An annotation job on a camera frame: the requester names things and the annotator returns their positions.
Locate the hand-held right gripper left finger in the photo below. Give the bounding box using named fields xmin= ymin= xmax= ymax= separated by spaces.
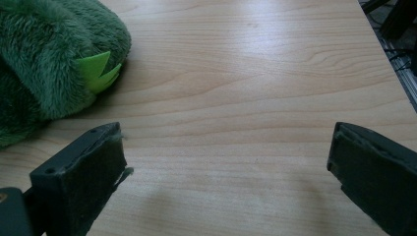
xmin=29 ymin=122 xmax=135 ymax=236

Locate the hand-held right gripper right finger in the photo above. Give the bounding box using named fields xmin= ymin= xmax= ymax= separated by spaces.
xmin=326 ymin=121 xmax=417 ymax=236

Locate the green plush dinosaur toy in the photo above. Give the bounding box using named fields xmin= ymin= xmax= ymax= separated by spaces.
xmin=0 ymin=0 xmax=133 ymax=149

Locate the black metal stand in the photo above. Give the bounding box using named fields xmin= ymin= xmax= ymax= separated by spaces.
xmin=360 ymin=0 xmax=417 ymax=42

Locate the aluminium frame rail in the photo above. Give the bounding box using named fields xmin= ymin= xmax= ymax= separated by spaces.
xmin=377 ymin=32 xmax=417 ymax=114

